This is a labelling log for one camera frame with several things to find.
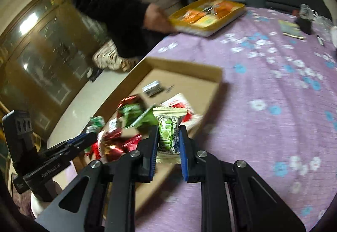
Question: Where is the person's left forearm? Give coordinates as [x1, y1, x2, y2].
[30, 191, 56, 219]

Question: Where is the green booklet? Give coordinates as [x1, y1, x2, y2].
[278, 20, 306, 40]

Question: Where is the red and white snack packet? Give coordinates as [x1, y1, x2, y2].
[91, 128, 126, 163]

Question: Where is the green pea snack packet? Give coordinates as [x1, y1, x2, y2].
[117, 103, 159, 134]

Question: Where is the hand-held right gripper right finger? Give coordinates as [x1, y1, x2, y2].
[179, 124, 306, 232]

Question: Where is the cardboard box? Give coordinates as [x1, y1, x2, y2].
[72, 57, 224, 216]

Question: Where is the white cup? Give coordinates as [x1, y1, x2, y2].
[330, 26, 337, 49]

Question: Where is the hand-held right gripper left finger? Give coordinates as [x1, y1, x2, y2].
[34, 125, 159, 232]

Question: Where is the white and green pastry packet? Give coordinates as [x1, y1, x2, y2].
[152, 106, 188, 165]

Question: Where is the small silver candy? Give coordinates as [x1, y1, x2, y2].
[142, 80, 163, 97]

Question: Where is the yellow snack tray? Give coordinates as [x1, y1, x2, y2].
[168, 0, 247, 38]

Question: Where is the white packet with red print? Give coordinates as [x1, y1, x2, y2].
[159, 93, 205, 130]

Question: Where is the wooden door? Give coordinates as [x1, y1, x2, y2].
[0, 0, 111, 148]

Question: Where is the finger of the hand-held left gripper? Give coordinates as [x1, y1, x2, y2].
[49, 134, 89, 152]
[39, 132, 99, 167]

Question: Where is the purple floral tablecloth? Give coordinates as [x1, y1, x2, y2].
[132, 7, 337, 232]

